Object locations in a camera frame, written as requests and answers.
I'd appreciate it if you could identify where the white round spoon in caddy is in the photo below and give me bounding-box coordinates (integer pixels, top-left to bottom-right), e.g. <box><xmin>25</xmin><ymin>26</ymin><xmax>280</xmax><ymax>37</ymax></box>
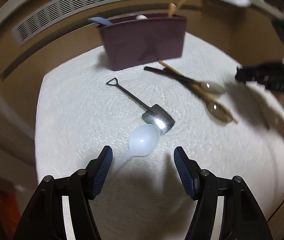
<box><xmin>135</xmin><ymin>15</ymin><xmax>147</xmax><ymax>20</ymax></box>

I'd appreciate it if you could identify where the purple plastic utensil caddy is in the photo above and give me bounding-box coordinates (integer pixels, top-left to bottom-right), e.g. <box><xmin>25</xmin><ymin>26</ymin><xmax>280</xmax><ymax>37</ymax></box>
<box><xmin>98</xmin><ymin>13</ymin><xmax>187</xmax><ymax>71</ymax></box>

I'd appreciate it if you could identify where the black handled steel spoon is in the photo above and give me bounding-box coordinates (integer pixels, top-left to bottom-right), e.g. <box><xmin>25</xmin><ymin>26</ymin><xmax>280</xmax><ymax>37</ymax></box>
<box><xmin>144</xmin><ymin>66</ymin><xmax>226</xmax><ymax>95</ymax></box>
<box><xmin>165</xmin><ymin>66</ymin><xmax>238</xmax><ymax>124</ymax></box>

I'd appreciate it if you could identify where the shovel shaped metal spoon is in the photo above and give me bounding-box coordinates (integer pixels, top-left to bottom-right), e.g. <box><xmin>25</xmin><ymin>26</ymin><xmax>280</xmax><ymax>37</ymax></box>
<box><xmin>106</xmin><ymin>77</ymin><xmax>176</xmax><ymax>135</ymax></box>

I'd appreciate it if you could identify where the blue plastic spoon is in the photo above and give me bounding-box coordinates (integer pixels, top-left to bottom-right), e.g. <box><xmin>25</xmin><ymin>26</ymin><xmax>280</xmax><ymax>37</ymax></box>
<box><xmin>88</xmin><ymin>17</ymin><xmax>112</xmax><ymax>26</ymax></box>

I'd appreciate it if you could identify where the white textured table mat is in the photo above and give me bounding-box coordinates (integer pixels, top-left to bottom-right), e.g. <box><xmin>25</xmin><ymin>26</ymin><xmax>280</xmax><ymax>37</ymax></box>
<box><xmin>35</xmin><ymin>34</ymin><xmax>284</xmax><ymax>239</ymax></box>

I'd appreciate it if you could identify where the white plastic spoon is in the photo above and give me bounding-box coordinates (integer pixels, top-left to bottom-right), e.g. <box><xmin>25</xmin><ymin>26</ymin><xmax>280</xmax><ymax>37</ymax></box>
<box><xmin>112</xmin><ymin>124</ymin><xmax>160</xmax><ymax>176</ymax></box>

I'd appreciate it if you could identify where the wooden spoon in caddy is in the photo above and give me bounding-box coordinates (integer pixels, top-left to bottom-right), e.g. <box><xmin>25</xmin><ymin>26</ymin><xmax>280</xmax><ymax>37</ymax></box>
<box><xmin>167</xmin><ymin>3</ymin><xmax>176</xmax><ymax>18</ymax></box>

